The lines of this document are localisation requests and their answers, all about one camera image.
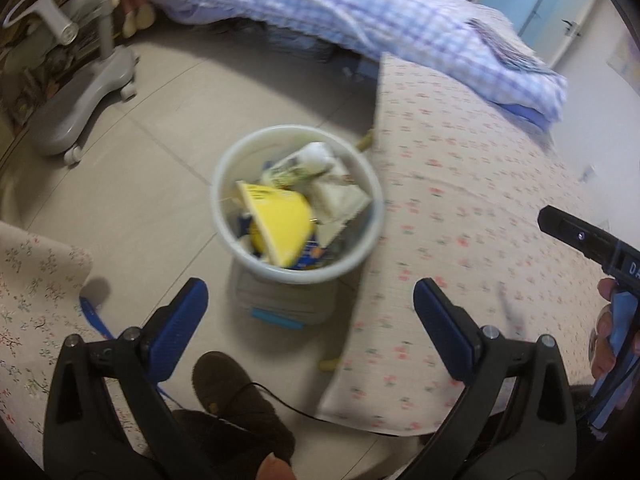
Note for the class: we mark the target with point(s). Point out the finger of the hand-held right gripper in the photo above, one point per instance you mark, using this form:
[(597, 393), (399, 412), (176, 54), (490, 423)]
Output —
[(570, 230)]

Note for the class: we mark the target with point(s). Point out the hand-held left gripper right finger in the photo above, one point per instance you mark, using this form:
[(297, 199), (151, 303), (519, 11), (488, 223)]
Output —
[(440, 330)]

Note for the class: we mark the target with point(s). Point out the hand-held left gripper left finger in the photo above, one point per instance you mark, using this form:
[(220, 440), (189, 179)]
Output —
[(177, 330)]

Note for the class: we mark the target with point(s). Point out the white plastic waste bin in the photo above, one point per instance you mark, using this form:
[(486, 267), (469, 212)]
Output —
[(225, 220)]

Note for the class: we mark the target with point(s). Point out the yellow snack wrapper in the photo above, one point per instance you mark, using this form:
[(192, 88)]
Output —
[(280, 220)]

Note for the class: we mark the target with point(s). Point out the white plastic packet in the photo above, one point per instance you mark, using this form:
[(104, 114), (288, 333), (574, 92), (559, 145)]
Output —
[(340, 197)]

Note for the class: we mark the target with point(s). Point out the small white bottle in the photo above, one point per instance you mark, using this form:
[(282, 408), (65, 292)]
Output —
[(315, 157)]

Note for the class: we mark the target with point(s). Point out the person's right hand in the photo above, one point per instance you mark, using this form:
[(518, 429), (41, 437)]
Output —
[(605, 345)]

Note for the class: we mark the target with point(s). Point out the person's left hand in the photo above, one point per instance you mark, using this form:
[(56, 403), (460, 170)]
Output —
[(275, 469)]

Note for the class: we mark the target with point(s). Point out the brown fuzzy slipper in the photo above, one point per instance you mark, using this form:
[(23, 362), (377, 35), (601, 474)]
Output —
[(225, 390)]

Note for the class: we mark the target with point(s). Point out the cherry print tablecloth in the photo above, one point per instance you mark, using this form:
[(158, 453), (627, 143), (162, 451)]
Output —
[(475, 185)]

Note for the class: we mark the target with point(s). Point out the grey plastic step stool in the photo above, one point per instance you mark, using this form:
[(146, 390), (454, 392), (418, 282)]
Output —
[(285, 300)]

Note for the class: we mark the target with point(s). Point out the branch print floral cloth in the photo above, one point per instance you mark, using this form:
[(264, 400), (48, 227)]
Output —
[(35, 300)]

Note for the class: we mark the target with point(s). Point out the folded striped cloth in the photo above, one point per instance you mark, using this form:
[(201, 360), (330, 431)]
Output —
[(510, 50)]

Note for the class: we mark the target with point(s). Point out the blue storage boxes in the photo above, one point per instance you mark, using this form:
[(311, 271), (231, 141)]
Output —
[(300, 47)]

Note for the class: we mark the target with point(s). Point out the blue checkered duvet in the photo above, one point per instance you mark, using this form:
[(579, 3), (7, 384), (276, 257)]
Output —
[(325, 0)]

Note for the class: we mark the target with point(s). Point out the white wall socket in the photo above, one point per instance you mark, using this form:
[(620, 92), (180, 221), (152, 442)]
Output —
[(590, 172)]

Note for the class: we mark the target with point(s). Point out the blue bed frame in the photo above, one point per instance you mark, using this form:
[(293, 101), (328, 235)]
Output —
[(360, 65)]

